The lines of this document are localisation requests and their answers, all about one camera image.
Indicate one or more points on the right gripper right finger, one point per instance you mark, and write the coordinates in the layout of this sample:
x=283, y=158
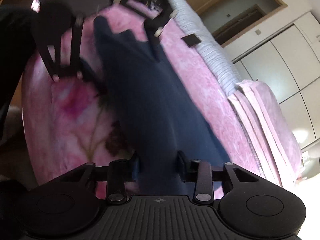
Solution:
x=200, y=174

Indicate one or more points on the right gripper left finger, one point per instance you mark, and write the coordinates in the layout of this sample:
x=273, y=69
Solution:
x=119, y=172

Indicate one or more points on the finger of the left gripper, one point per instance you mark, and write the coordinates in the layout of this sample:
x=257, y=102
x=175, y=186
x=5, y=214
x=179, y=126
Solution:
x=59, y=42
x=153, y=26

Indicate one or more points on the navy blue garment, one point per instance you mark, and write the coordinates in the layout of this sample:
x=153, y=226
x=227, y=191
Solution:
x=155, y=111

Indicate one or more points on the grey striped pillow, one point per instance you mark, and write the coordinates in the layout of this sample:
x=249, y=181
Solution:
x=212, y=53

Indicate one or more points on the small black device on bed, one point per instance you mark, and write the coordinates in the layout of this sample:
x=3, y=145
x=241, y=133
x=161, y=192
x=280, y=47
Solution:
x=191, y=40

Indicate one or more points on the pink floral bedspread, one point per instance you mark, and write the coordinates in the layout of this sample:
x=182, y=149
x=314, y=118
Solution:
x=72, y=122

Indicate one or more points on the folded light pink blanket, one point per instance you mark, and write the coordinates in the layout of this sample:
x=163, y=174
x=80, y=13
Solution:
x=278, y=152

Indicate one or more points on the white wardrobe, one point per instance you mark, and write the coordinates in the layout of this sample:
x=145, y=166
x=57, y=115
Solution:
x=289, y=64

